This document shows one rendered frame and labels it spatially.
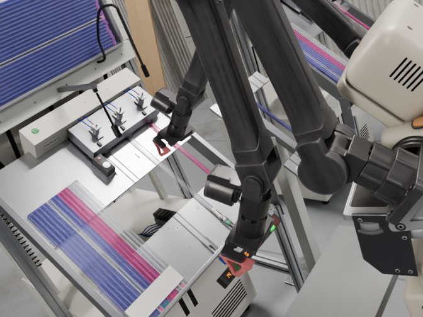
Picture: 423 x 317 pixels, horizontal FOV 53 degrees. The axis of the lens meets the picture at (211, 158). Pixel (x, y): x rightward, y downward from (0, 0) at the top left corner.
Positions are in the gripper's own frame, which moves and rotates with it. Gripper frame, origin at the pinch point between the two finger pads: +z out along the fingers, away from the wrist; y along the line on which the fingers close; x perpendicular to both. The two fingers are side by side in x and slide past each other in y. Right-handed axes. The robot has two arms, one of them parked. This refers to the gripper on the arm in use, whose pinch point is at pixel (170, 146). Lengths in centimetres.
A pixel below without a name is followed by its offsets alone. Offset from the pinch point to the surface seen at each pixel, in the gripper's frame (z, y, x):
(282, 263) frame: 47, -24, 58
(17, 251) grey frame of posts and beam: 34, 51, -15
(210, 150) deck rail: 12.7, -18.9, 7.1
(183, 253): 12.8, 19.2, 27.4
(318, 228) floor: 83, -79, 66
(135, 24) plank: 203, -217, -203
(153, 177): 57, -17, -12
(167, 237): 13.1, 19.1, 19.9
